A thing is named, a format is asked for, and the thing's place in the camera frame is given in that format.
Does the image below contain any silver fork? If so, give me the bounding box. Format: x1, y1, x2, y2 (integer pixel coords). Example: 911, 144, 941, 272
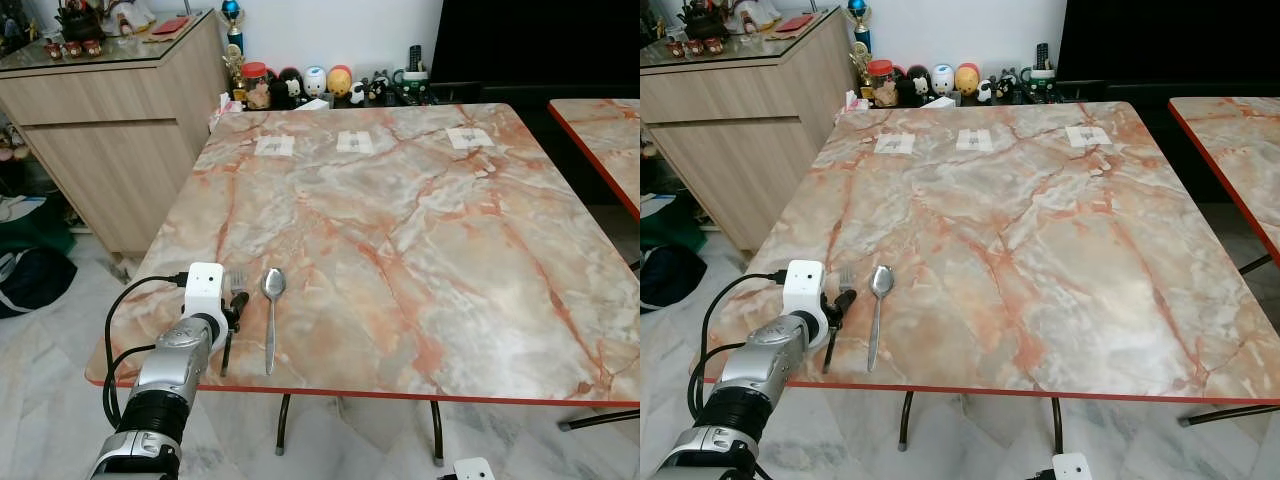
822, 265, 856, 376
219, 267, 248, 378

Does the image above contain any silver spoon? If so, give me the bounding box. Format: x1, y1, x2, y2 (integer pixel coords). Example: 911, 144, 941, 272
260, 267, 288, 377
866, 264, 896, 374

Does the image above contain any black bag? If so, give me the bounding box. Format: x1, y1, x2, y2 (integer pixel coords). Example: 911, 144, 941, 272
640, 243, 709, 314
0, 246, 79, 320

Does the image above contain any green bag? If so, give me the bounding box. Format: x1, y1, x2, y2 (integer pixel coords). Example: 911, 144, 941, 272
640, 194, 707, 252
0, 195, 77, 257

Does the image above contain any light wooden cabinet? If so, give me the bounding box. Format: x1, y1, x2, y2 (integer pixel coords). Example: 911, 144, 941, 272
640, 8, 853, 253
0, 10, 232, 263

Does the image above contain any red-lidded glass jar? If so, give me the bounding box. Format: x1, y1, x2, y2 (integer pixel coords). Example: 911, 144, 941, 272
866, 60, 899, 108
240, 62, 274, 110

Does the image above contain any black plush toy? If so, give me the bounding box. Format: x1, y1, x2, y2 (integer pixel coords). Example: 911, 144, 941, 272
897, 66, 932, 106
272, 68, 306, 107

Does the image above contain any green mug with remote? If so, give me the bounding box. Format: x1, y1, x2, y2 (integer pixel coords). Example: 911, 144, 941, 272
1020, 43, 1059, 104
392, 45, 432, 106

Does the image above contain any blue trophy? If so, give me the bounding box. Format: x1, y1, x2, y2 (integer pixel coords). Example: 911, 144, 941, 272
221, 0, 247, 57
846, 0, 874, 55

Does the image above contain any marble table with red edge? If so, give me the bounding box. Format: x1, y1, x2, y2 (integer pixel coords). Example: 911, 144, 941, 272
546, 98, 641, 220
1167, 95, 1280, 278

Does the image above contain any dark ornamental figurine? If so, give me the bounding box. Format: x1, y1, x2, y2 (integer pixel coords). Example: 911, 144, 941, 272
678, 0, 731, 41
54, 0, 107, 42

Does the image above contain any black television screen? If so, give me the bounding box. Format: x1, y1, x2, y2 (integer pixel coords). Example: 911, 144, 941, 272
430, 0, 641, 93
1056, 0, 1280, 87

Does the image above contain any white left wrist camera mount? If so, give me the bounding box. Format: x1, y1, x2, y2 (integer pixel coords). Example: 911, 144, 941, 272
184, 262, 228, 327
783, 259, 828, 324

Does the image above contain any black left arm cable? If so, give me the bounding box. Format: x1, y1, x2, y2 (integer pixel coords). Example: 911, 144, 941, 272
687, 269, 791, 419
102, 271, 191, 426

